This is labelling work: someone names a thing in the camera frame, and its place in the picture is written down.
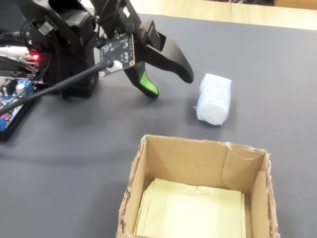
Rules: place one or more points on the dark grey table mat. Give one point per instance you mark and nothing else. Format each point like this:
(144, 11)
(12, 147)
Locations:
(74, 161)

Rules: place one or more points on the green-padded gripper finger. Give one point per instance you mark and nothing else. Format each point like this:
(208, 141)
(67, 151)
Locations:
(146, 83)

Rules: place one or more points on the open cardboard box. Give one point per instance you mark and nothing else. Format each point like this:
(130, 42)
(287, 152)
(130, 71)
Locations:
(185, 158)

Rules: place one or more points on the black camera circuit board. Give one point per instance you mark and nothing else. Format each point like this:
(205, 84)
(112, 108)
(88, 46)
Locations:
(116, 49)

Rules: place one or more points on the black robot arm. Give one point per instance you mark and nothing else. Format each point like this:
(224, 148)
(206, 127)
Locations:
(71, 49)

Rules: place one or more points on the motor controller board red LED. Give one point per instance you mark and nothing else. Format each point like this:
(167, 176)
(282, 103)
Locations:
(34, 57)

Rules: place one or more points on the yellow paper sheets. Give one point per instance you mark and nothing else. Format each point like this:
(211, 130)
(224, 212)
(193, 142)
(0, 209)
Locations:
(188, 213)

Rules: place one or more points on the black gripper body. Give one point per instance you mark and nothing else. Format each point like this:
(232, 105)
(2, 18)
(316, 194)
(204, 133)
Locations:
(138, 37)

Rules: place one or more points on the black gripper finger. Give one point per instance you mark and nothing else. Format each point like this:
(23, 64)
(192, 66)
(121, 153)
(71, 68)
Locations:
(178, 64)

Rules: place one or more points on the blue circuit board black tray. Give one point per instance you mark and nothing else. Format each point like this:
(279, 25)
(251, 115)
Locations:
(10, 99)

